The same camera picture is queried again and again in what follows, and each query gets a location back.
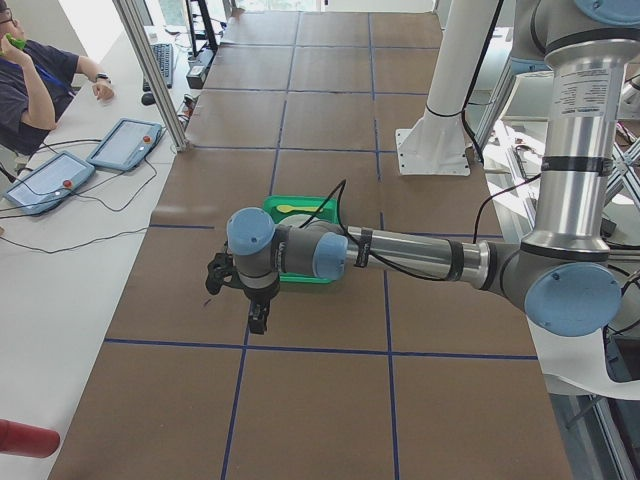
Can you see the yellow plastic spoon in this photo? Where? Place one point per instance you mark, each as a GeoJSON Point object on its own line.
{"type": "Point", "coordinates": [286, 208]}

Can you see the blue teach pendant far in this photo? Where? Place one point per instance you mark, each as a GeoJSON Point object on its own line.
{"type": "Point", "coordinates": [126, 145]}

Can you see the red cylinder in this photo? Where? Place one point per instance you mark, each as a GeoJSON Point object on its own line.
{"type": "Point", "coordinates": [21, 439]}

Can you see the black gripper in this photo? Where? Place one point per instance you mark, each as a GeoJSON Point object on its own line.
{"type": "Point", "coordinates": [259, 299]}

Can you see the blue teach pendant near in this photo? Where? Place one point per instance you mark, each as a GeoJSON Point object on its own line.
{"type": "Point", "coordinates": [48, 185]}

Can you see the black computer mouse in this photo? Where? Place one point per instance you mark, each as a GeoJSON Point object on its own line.
{"type": "Point", "coordinates": [148, 99]}

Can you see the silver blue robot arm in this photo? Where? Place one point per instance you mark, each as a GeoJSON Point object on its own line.
{"type": "Point", "coordinates": [557, 274]}

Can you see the white round plate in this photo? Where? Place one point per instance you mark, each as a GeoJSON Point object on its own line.
{"type": "Point", "coordinates": [299, 221]}

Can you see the black keyboard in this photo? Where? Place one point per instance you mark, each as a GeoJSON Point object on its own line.
{"type": "Point", "coordinates": [164, 57]}

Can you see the blue teach pendant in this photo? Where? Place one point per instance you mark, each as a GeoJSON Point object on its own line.
{"type": "Point", "coordinates": [126, 145]}
{"type": "Point", "coordinates": [48, 185]}

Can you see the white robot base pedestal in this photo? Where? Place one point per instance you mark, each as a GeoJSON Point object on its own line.
{"type": "Point", "coordinates": [435, 145]}

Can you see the aluminium frame post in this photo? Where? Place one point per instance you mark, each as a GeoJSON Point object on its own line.
{"type": "Point", "coordinates": [136, 33]}

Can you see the green plastic tray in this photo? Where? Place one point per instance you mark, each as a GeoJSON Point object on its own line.
{"type": "Point", "coordinates": [329, 214]}

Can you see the seated person dark shirt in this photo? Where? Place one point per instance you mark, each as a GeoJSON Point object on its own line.
{"type": "Point", "coordinates": [36, 85]}

